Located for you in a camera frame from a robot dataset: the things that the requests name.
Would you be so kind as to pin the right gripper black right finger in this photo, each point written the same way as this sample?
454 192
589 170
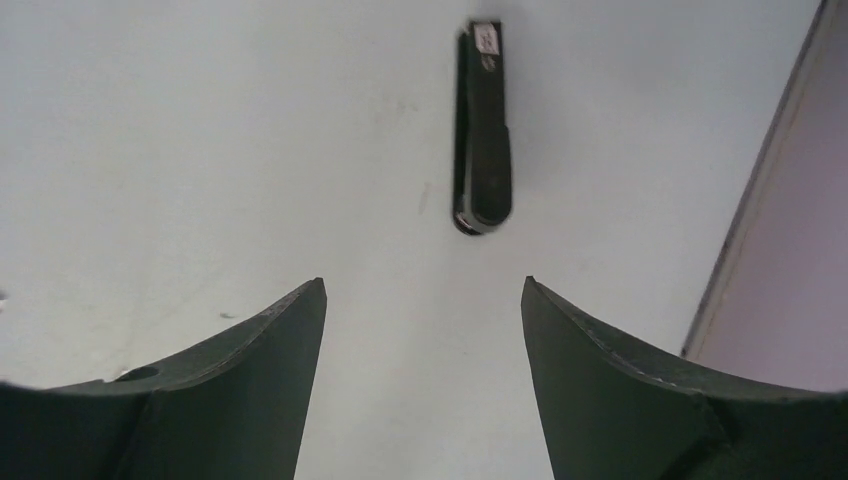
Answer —
615 407

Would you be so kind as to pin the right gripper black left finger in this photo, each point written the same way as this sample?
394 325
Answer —
233 406

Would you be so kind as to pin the black stapler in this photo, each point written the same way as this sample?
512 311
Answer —
482 194

